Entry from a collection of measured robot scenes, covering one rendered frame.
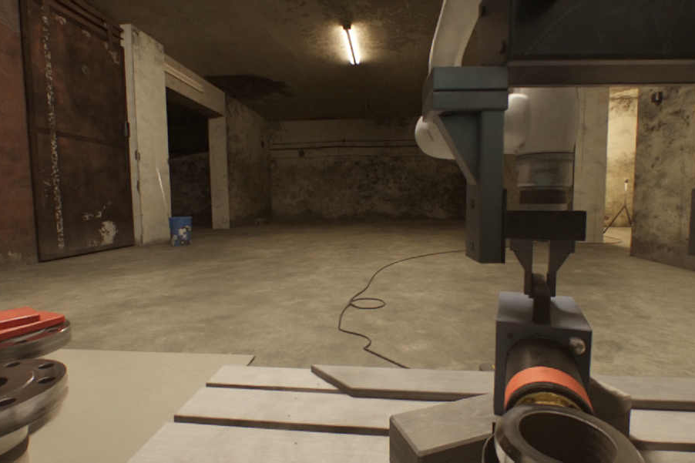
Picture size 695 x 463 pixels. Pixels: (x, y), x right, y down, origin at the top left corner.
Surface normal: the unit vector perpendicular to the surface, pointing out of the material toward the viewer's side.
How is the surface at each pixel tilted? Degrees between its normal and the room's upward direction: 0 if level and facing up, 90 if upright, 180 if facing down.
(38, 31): 90
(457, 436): 0
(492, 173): 90
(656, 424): 0
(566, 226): 90
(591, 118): 90
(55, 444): 0
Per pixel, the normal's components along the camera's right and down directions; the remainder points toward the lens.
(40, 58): 0.99, 0.00
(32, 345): 0.89, 0.03
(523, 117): -0.72, 0.10
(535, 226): -0.41, 0.08
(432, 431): -0.01, -1.00
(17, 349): 0.74, 0.05
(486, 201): -0.03, 0.09
